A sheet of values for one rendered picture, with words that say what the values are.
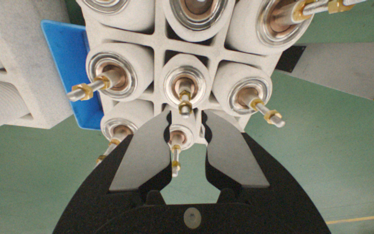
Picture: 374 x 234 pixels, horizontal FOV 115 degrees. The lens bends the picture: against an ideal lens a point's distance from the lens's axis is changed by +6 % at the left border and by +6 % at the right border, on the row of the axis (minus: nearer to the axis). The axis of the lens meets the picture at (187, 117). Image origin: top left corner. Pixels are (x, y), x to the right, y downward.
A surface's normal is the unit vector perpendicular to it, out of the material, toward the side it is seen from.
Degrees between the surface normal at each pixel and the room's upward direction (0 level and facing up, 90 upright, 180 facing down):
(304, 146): 0
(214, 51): 0
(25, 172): 0
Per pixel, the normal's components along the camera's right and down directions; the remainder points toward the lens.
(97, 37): 0.03, 0.52
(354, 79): -0.99, -0.12
